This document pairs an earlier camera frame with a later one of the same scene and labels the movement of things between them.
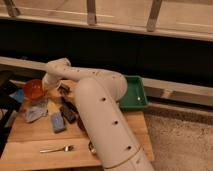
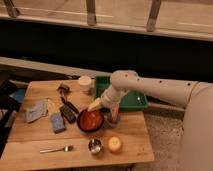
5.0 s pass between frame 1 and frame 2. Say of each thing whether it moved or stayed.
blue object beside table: stayed
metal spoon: stayed
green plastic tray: stayed
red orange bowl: moved
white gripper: moved
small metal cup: stayed
